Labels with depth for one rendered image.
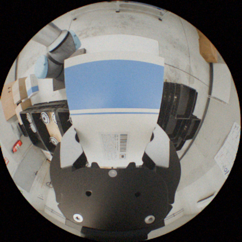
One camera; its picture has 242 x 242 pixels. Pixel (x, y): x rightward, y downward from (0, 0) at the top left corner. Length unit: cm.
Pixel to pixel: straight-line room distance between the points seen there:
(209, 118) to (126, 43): 273
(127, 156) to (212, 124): 275
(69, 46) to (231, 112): 284
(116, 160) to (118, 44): 60
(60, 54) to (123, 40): 40
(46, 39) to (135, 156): 43
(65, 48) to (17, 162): 357
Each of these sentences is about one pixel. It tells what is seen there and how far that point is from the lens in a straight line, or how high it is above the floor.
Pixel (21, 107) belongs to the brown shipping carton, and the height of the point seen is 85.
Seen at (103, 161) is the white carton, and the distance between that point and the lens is 16.
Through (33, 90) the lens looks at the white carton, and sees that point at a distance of 87.
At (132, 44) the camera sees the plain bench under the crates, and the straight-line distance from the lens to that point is 60.
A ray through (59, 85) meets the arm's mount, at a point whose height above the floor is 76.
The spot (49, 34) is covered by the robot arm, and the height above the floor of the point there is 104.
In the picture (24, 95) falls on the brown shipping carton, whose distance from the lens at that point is 103.
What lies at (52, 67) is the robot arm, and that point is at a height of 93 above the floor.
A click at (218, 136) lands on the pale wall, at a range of 277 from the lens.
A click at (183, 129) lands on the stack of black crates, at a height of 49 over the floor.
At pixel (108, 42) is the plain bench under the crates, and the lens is 60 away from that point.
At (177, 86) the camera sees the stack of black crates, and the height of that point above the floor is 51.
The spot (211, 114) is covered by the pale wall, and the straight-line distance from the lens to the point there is 282.
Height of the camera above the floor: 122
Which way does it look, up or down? 61 degrees down
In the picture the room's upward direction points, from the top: 176 degrees clockwise
